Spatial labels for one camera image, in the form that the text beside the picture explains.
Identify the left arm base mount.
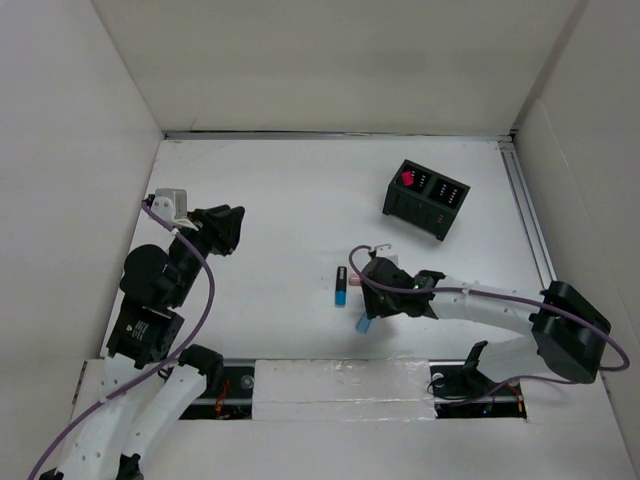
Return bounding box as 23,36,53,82
178,345,255,420

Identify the blue cap black highlighter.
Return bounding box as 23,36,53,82
334,265,348,307

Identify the black two-compartment organizer box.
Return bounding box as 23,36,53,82
382,159,471,242

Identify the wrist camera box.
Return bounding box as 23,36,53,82
151,188,188,223
371,243,399,266

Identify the blue translucent correction tape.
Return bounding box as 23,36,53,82
356,315,372,334

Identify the pink cap black highlighter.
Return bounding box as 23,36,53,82
401,171,414,187

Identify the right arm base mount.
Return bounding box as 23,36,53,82
427,341,526,419

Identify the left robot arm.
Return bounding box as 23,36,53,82
29,195,245,479

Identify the pink translucent correction tape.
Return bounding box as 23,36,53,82
348,274,361,287

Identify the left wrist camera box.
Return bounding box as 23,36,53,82
151,188,188,223

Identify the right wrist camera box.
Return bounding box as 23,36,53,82
371,243,399,266

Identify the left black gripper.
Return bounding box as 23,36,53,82
169,203,244,305

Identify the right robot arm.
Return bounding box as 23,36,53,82
357,255,611,394

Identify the aluminium rail right side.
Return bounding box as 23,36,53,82
498,138,556,286

